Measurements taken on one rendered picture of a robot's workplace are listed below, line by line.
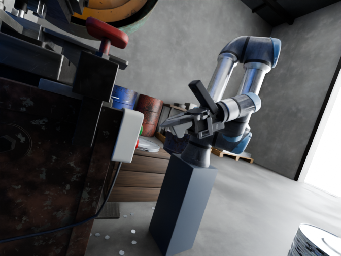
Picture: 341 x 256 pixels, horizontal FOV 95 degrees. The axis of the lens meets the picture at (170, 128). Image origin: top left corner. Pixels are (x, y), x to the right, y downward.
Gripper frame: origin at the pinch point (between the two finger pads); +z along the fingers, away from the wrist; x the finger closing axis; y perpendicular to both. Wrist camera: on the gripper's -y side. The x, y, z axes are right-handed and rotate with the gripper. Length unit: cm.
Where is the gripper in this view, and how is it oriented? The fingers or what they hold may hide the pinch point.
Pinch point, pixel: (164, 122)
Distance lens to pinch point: 45.3
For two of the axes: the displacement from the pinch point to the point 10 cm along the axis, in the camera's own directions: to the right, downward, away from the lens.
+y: 1.9, 9.3, 3.0
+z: -9.0, 2.9, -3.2
